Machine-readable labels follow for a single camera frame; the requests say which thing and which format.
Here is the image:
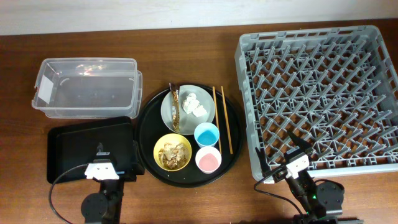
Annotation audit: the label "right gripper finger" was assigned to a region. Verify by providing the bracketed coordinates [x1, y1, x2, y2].
[255, 147, 271, 174]
[287, 131, 313, 154]

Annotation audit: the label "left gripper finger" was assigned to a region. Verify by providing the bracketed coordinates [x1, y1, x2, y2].
[132, 141, 145, 175]
[96, 142, 109, 156]

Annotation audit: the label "yellow bowl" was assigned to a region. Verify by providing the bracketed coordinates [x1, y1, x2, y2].
[153, 133, 192, 172]

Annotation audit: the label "food scraps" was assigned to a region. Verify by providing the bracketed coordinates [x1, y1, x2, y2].
[158, 143, 189, 170]

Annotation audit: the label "pink cup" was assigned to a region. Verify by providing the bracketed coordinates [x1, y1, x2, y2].
[195, 146, 222, 174]

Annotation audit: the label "wooden chopstick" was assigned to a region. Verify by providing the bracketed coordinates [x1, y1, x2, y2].
[221, 86, 233, 154]
[212, 86, 222, 155]

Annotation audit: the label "blue cup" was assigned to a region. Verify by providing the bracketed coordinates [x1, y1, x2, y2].
[194, 123, 220, 147]

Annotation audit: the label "grey plate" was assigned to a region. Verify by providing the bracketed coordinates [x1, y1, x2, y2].
[160, 85, 215, 135]

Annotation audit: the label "white tissue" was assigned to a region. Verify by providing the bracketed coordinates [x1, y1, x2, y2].
[182, 93, 207, 117]

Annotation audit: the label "brown gold snack wrapper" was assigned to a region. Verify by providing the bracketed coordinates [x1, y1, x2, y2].
[169, 83, 180, 133]

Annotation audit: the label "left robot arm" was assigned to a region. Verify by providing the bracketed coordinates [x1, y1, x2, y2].
[81, 141, 145, 224]

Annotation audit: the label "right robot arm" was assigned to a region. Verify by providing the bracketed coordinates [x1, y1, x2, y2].
[254, 131, 364, 224]

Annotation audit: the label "grey dishwasher rack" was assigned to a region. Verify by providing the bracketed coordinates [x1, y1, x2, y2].
[234, 26, 397, 180]

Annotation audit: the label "black rectangular tray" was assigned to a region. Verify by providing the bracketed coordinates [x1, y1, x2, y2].
[47, 116, 135, 184]

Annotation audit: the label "round black serving tray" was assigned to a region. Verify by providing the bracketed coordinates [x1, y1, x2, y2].
[134, 88, 244, 188]

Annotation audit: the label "clear plastic bin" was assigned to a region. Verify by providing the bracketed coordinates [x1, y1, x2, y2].
[32, 57, 143, 119]

